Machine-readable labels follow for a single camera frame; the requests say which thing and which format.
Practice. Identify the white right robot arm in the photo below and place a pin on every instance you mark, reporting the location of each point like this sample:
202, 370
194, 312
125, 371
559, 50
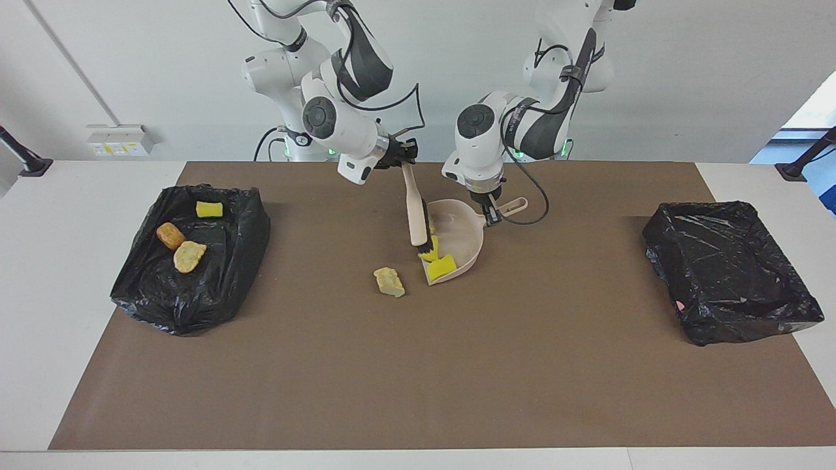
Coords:
339, 124

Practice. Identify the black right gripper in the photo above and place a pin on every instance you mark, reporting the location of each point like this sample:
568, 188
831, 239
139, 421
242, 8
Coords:
401, 153

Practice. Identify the brown table mat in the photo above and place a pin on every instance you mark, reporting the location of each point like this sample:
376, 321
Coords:
457, 378

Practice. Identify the beige brush black bristles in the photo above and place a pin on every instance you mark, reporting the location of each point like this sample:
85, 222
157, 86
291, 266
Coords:
413, 215

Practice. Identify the yellow sponge green backing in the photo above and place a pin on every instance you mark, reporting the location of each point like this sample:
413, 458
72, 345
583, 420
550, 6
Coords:
209, 209

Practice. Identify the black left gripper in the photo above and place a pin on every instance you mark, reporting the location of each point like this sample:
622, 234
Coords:
493, 201

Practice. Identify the yellow boot-shaped sponge piece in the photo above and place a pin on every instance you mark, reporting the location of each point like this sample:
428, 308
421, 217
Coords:
443, 267
432, 251

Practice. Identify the pale yellow sponge chunk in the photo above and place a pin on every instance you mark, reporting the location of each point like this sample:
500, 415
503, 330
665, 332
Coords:
390, 282

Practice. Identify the brown toy nugget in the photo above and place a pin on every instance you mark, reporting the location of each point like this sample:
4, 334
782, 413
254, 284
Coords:
170, 235

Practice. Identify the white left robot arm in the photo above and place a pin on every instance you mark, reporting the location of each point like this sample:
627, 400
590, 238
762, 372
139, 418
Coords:
470, 156

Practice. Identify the beige plastic dustpan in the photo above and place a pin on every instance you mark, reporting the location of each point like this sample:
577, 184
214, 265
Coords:
460, 235

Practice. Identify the black bag bin pink mark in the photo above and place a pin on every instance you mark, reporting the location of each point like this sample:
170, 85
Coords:
731, 274

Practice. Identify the black bag lined bin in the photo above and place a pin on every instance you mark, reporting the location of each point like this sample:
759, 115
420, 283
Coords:
215, 294

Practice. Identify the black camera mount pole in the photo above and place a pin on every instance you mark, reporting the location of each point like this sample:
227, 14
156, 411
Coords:
23, 155
806, 156

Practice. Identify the white wall socket box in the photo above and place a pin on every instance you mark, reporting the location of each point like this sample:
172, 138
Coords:
121, 140

